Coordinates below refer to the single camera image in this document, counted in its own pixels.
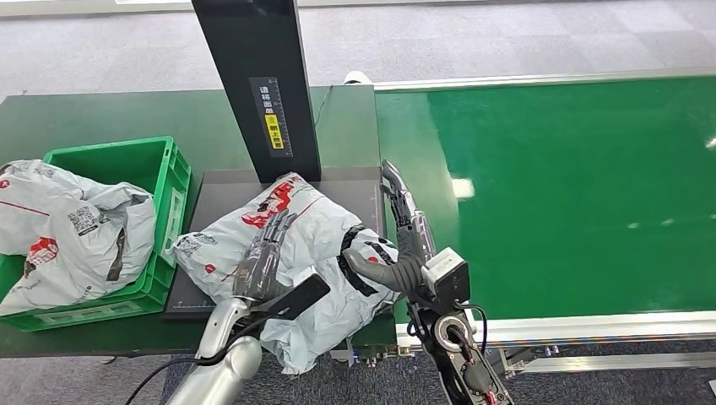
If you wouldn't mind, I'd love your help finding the green plastic crate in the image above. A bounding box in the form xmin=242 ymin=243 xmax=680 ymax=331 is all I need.
xmin=0 ymin=135 xmax=193 ymax=334

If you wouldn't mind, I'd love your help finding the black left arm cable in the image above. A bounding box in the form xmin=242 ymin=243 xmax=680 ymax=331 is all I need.
xmin=123 ymin=312 xmax=275 ymax=405

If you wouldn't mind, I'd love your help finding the yellow warning sticker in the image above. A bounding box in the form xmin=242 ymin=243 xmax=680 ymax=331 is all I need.
xmin=263 ymin=113 xmax=285 ymax=151

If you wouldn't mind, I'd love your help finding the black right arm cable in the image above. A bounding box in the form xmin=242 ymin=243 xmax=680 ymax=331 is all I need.
xmin=453 ymin=301 xmax=489 ymax=365

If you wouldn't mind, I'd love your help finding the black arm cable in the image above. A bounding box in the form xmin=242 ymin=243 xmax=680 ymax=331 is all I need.
xmin=123 ymin=312 xmax=275 ymax=405
xmin=453 ymin=301 xmax=489 ymax=365

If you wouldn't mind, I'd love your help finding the thin black table cable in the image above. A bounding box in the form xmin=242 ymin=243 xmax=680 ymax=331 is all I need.
xmin=312 ymin=84 xmax=335 ymax=130

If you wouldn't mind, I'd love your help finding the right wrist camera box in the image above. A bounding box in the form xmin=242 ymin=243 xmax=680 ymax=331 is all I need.
xmin=421 ymin=246 xmax=472 ymax=307

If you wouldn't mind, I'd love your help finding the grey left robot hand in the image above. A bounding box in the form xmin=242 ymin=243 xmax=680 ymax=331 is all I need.
xmin=232 ymin=208 xmax=299 ymax=304

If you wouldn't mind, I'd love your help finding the grey courier bag black tape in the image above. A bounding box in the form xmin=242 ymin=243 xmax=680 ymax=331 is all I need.
xmin=171 ymin=171 xmax=402 ymax=376

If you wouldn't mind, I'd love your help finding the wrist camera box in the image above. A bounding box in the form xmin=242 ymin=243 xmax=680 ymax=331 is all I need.
xmin=421 ymin=246 xmax=472 ymax=307
xmin=254 ymin=273 xmax=332 ymax=321

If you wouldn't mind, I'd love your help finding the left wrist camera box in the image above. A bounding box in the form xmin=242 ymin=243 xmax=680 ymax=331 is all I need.
xmin=254 ymin=273 xmax=332 ymax=321

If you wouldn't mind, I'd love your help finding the dark green table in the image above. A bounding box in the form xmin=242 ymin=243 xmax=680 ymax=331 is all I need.
xmin=0 ymin=84 xmax=399 ymax=359

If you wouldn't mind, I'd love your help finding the green belt conveyor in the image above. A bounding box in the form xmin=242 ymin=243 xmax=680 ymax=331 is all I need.
xmin=373 ymin=67 xmax=716 ymax=375

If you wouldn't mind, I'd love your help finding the black scanner base plate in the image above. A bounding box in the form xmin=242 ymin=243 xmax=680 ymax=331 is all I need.
xmin=162 ymin=166 xmax=388 ymax=323

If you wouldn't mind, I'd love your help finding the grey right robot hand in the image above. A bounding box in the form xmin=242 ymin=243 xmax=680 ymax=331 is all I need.
xmin=341 ymin=159 xmax=439 ymax=290

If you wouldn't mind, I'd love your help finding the black scanner upright column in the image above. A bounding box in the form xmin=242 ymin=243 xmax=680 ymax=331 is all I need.
xmin=191 ymin=0 xmax=323 ymax=185

